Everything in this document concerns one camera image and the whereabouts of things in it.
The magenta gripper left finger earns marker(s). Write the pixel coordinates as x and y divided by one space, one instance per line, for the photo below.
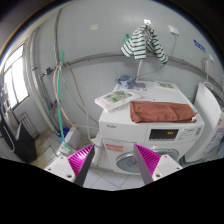
80 162

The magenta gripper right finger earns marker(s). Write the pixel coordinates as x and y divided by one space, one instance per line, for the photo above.
147 161

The brown towel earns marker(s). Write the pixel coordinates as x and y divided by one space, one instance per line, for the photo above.
148 112

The white washing machine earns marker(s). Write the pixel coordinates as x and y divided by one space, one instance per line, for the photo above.
119 133

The dark cabinet on left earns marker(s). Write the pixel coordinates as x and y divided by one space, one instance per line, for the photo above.
17 146

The white appliance on right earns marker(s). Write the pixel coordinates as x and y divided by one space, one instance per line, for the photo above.
211 108

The white flat cardboard box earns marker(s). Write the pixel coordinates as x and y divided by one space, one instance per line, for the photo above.
116 99

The white radiator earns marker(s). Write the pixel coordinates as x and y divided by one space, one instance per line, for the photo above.
24 119

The printed leaflet on washer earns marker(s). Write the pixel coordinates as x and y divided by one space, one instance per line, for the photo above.
166 85

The blue crumpled cloth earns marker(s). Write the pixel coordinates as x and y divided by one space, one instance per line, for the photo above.
126 81

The window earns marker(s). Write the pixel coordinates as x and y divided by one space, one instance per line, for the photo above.
13 76

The green white striped shirt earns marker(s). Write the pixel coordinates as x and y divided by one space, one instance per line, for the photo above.
144 40

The horizontal grey wall pipe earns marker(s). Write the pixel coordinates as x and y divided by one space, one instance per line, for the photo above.
199 71

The blue wall sign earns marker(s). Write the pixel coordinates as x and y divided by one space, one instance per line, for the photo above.
201 47

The white wall socket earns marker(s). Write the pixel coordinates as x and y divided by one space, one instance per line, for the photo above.
173 30

